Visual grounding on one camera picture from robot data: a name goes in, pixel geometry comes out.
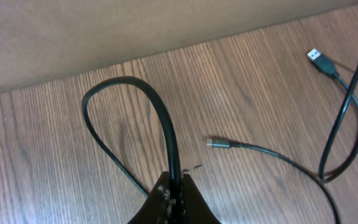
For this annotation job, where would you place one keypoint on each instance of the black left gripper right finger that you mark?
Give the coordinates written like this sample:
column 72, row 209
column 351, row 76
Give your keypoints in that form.
column 196, row 210

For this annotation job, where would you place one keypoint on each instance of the cardboard wall panel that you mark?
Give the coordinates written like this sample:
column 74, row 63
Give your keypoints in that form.
column 43, row 40

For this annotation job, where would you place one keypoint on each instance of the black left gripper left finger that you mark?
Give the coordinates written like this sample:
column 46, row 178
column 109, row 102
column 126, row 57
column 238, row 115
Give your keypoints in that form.
column 156, row 209

